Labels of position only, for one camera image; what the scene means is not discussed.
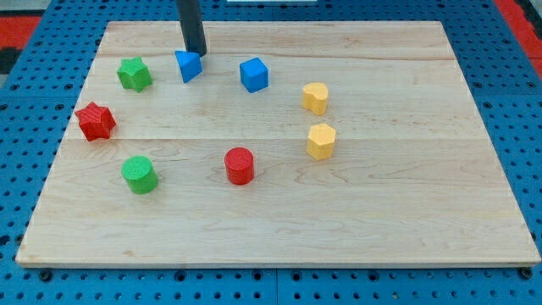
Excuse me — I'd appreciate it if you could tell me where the green star block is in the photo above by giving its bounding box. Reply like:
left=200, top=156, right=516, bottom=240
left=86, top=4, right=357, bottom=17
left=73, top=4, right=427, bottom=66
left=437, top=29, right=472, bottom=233
left=117, top=57, right=152, bottom=92

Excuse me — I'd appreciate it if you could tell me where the green cylinder block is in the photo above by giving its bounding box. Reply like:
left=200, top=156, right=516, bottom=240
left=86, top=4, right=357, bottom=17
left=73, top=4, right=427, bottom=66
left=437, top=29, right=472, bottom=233
left=121, top=155, right=158, bottom=195

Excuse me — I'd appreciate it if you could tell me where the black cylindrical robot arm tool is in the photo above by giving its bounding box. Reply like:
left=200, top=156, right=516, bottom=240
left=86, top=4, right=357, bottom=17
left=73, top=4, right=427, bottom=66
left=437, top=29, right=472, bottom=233
left=175, top=0, right=207, bottom=57

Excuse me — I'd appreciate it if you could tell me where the blue triangle block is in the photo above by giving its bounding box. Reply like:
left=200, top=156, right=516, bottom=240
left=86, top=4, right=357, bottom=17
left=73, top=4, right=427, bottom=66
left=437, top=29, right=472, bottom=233
left=174, top=50, right=202, bottom=83

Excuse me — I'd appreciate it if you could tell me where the yellow heart block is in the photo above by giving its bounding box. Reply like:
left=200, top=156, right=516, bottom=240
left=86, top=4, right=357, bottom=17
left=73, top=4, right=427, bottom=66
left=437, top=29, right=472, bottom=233
left=301, top=82, right=329, bottom=116

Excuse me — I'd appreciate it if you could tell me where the blue perforated mat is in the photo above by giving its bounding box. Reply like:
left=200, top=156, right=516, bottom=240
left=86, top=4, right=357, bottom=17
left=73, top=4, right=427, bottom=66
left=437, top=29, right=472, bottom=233
left=1, top=0, right=541, bottom=304

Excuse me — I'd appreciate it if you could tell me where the red cylinder block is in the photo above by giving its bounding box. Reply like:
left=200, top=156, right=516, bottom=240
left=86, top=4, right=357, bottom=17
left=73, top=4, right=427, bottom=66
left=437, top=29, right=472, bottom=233
left=224, top=147, right=254, bottom=186

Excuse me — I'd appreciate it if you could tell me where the blue cube block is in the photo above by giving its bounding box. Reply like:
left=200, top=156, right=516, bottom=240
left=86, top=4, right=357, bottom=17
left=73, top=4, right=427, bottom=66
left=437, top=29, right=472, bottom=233
left=240, top=58, right=268, bottom=93

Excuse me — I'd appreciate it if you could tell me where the light wooden board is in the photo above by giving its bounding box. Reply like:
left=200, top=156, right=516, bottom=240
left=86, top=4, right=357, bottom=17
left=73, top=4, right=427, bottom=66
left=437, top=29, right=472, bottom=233
left=16, top=21, right=540, bottom=269

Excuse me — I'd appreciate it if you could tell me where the yellow hexagon block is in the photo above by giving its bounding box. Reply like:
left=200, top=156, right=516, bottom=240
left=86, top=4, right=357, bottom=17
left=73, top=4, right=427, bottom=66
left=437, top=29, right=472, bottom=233
left=306, top=123, right=336, bottom=160

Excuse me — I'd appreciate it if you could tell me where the red star block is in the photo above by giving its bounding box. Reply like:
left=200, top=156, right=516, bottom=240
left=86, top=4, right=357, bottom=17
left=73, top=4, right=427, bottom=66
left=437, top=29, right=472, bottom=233
left=75, top=102, right=116, bottom=141

